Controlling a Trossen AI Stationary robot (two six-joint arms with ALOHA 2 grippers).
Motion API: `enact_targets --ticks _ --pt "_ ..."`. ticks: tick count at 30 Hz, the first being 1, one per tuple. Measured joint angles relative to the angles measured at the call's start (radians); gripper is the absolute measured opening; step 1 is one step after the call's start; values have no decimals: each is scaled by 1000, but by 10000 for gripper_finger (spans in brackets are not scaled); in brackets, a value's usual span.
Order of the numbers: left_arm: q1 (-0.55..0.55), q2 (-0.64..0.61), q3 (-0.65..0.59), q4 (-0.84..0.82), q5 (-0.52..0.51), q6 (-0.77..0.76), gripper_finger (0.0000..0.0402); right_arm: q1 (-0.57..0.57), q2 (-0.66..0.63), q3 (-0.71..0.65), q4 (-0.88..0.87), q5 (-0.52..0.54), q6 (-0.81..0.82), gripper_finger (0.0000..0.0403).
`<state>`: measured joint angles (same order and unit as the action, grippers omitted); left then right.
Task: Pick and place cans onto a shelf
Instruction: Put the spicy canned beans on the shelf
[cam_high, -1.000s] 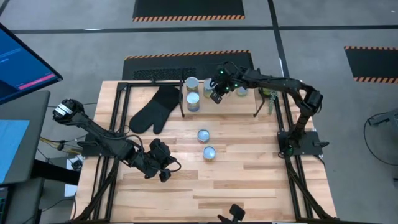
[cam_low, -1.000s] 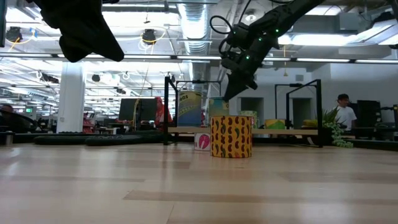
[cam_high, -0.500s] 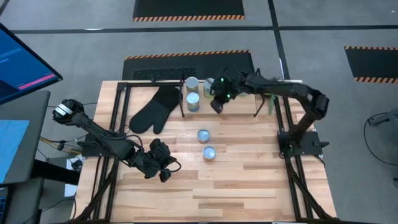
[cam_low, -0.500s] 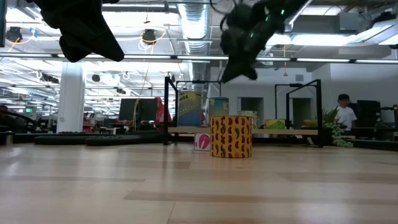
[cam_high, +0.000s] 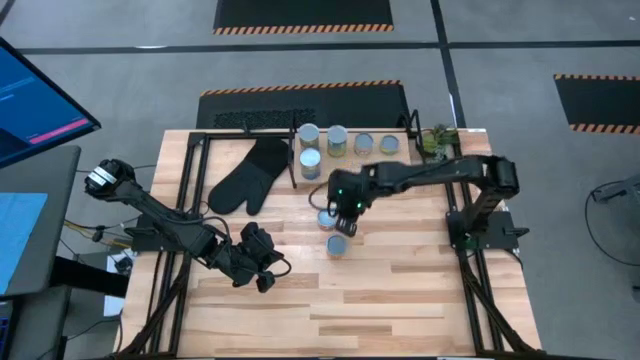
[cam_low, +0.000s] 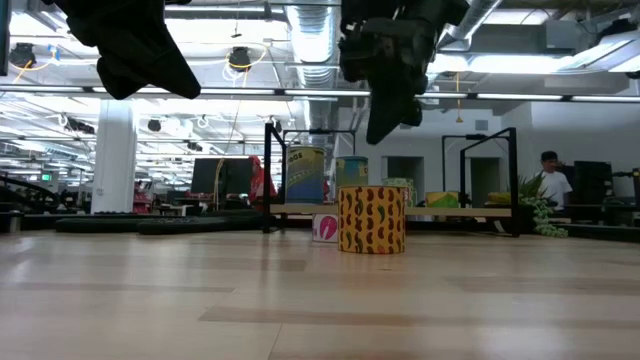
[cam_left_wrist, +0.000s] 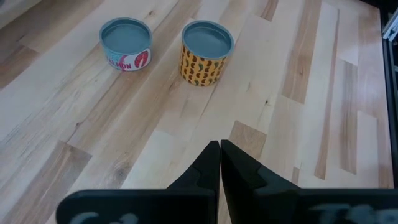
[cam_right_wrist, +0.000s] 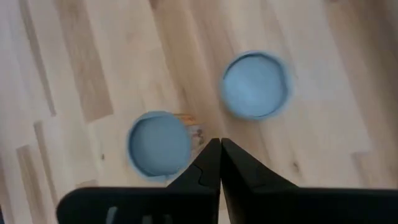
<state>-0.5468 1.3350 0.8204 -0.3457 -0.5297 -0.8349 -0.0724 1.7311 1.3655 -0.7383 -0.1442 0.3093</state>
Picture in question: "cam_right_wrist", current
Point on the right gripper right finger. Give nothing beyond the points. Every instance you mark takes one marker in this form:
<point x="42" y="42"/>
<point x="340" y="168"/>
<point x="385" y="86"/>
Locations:
<point x="280" y="205"/>

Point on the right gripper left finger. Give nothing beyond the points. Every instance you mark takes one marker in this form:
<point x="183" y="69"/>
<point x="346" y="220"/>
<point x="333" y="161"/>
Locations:
<point x="174" y="205"/>

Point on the tall carrots label can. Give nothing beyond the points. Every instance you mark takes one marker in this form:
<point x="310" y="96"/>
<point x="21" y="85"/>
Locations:
<point x="158" y="146"/>

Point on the tall peas label can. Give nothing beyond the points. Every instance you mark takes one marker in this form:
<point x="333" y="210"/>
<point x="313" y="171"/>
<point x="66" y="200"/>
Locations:
<point x="255" y="85"/>

